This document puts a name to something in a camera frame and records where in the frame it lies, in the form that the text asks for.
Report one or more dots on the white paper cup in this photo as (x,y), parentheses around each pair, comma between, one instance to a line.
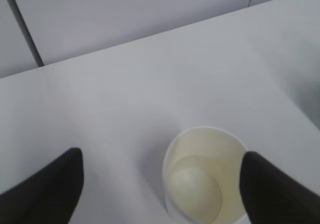
(201,176)

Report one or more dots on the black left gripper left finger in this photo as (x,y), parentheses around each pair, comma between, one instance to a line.
(49,196)

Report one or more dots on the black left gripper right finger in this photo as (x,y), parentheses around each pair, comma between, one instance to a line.
(270,196)

